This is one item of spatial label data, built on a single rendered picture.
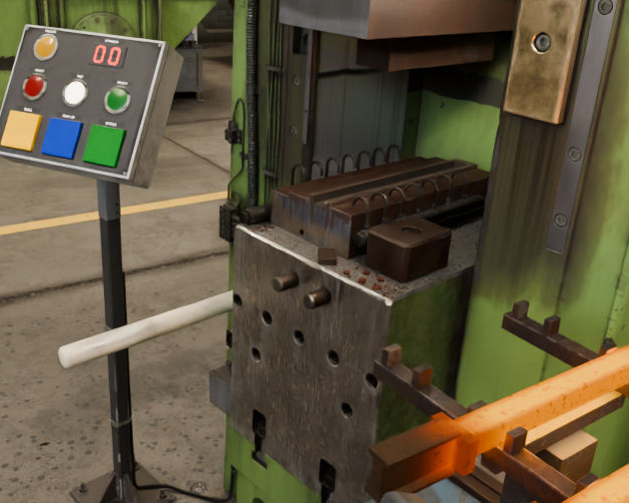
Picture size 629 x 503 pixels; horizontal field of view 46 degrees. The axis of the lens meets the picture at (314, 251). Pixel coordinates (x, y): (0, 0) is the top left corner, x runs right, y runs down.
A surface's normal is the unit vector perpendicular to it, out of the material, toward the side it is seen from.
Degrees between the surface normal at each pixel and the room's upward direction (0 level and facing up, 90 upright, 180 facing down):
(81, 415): 0
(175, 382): 0
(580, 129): 90
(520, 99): 90
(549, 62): 90
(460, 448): 90
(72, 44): 60
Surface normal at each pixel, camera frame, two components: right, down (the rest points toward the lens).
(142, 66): -0.29, -0.16
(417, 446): 0.06, -0.92
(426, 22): 0.68, 0.32
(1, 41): 0.48, 0.37
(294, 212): -0.73, 0.23
